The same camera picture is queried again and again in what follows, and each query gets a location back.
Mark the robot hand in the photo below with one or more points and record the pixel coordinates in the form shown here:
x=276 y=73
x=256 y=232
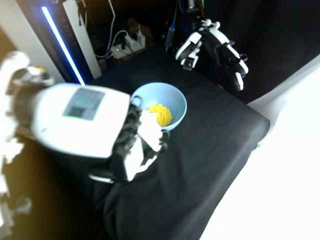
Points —
x=82 y=125
x=221 y=36

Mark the white cup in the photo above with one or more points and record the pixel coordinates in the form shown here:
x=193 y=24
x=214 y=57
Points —
x=150 y=130

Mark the light blue bowl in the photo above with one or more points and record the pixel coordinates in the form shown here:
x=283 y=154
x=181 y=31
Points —
x=162 y=93

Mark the black backdrop curtain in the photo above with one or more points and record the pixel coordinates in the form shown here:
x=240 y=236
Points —
x=280 y=30

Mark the brown cardboard box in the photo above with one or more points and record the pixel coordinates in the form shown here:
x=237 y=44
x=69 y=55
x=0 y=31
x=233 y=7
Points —
x=145 y=28

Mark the white charger plug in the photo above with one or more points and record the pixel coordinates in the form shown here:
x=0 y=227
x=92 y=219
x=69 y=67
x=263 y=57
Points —
x=140 y=35

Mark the blue LED light strip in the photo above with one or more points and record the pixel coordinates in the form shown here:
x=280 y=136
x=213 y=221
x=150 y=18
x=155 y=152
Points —
x=62 y=46

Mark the narrow white board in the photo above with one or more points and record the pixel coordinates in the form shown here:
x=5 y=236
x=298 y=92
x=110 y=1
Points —
x=82 y=42

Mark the white power strip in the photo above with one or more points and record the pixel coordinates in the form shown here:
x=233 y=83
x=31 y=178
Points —
x=125 y=47

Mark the wide white board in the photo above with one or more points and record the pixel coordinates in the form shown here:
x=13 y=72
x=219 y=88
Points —
x=30 y=37

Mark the black table cloth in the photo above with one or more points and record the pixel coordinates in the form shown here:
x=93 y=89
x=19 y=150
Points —
x=195 y=175

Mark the white cloth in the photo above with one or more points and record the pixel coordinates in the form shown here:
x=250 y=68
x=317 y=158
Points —
x=275 y=162

